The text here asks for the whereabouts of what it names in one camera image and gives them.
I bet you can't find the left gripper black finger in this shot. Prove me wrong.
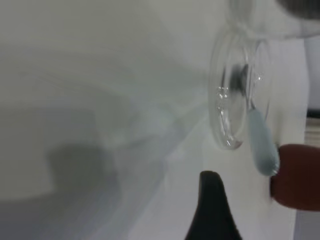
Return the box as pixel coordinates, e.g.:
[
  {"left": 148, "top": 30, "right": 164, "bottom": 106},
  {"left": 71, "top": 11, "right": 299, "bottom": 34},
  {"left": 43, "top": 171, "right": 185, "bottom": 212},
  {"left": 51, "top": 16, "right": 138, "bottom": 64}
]
[{"left": 184, "top": 171, "right": 243, "bottom": 240}]

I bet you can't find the red ceramic mug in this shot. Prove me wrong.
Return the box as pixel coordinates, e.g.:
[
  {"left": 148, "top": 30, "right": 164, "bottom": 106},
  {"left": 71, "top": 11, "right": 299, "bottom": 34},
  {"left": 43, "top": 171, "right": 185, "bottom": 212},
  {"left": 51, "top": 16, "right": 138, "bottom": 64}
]
[{"left": 270, "top": 143, "right": 320, "bottom": 211}]

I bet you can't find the spoon with pale blue handle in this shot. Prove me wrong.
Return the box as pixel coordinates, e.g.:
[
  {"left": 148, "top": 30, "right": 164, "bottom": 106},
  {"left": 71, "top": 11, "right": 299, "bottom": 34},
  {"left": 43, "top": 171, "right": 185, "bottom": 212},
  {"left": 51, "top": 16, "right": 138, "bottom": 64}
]
[{"left": 232, "top": 63, "right": 280, "bottom": 176}]

